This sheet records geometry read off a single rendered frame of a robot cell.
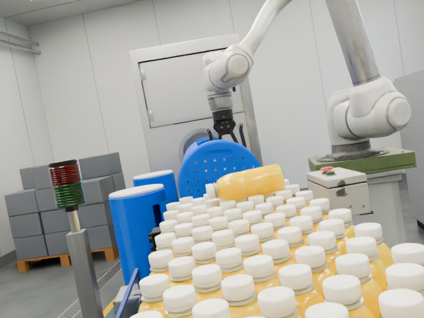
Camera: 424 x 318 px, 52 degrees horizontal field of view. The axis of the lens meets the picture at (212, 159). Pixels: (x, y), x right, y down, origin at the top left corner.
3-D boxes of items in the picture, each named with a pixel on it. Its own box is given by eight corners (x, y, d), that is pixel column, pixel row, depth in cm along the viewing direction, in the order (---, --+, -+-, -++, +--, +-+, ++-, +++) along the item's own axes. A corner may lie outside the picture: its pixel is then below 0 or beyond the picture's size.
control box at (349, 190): (344, 200, 128) (338, 166, 127) (371, 212, 108) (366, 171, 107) (310, 206, 127) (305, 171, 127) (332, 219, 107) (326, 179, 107)
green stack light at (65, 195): (88, 200, 100) (84, 179, 99) (81, 204, 93) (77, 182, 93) (60, 205, 99) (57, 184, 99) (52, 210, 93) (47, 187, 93)
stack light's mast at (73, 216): (93, 226, 100) (80, 158, 99) (86, 232, 94) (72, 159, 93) (66, 230, 100) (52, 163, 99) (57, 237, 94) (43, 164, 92)
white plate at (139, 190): (114, 197, 201) (115, 200, 201) (170, 185, 212) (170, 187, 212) (103, 194, 227) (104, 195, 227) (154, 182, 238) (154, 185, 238)
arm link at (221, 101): (206, 98, 164) (209, 113, 164) (207, 95, 155) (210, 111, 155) (230, 93, 164) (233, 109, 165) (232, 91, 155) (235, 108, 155)
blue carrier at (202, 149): (238, 188, 230) (234, 134, 228) (267, 222, 143) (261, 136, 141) (185, 193, 229) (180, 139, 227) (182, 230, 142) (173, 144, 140)
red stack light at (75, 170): (84, 178, 99) (81, 162, 99) (77, 182, 93) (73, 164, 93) (57, 183, 99) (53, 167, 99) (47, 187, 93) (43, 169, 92)
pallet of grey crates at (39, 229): (136, 240, 570) (119, 151, 562) (114, 260, 491) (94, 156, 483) (52, 252, 588) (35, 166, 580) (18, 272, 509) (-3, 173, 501)
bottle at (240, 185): (278, 158, 109) (209, 172, 107) (286, 182, 105) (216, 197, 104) (275, 170, 115) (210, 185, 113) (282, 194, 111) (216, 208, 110)
